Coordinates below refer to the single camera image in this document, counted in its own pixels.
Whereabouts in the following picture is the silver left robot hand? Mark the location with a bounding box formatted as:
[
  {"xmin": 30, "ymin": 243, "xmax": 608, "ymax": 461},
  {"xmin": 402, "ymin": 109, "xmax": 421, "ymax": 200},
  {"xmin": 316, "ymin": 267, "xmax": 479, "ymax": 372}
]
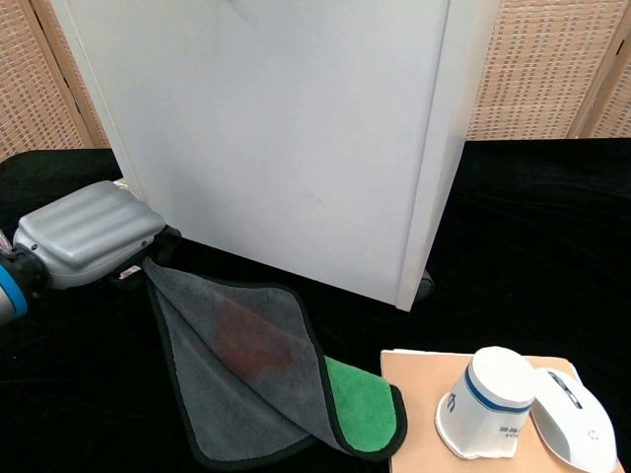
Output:
[{"xmin": 12, "ymin": 179, "xmax": 182, "ymax": 295}]

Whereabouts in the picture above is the white paper cup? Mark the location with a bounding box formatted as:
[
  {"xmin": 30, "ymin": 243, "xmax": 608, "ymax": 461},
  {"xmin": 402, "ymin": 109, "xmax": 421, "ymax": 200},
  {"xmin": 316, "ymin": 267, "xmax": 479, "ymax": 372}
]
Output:
[{"xmin": 434, "ymin": 346, "xmax": 535, "ymax": 461}]

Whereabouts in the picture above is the woven rattan folding screen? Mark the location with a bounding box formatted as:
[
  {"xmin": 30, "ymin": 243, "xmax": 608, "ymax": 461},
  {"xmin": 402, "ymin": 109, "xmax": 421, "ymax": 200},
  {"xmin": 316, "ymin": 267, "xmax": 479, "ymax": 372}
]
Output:
[{"xmin": 0, "ymin": 0, "xmax": 631, "ymax": 164}]

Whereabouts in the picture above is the large white box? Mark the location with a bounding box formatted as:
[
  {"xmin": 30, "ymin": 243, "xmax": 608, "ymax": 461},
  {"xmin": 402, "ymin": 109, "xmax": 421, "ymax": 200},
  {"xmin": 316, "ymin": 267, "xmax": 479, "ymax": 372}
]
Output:
[{"xmin": 49, "ymin": 0, "xmax": 501, "ymax": 312}]

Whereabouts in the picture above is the tan mouse pad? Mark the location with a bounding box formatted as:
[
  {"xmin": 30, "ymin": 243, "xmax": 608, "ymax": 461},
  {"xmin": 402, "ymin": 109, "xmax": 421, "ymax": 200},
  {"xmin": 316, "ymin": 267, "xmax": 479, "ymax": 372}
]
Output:
[{"xmin": 380, "ymin": 349, "xmax": 623, "ymax": 473}]

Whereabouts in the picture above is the white computer mouse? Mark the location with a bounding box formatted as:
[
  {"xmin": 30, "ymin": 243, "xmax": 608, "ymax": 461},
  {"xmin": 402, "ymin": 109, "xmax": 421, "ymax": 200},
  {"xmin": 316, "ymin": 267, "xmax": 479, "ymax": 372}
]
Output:
[{"xmin": 528, "ymin": 367, "xmax": 619, "ymax": 473}]

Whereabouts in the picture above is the grey and green cloth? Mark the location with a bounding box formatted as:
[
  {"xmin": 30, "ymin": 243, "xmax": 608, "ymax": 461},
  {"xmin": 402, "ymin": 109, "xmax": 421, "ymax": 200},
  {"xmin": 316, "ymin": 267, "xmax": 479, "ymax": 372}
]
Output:
[{"xmin": 141, "ymin": 256, "xmax": 408, "ymax": 468}]

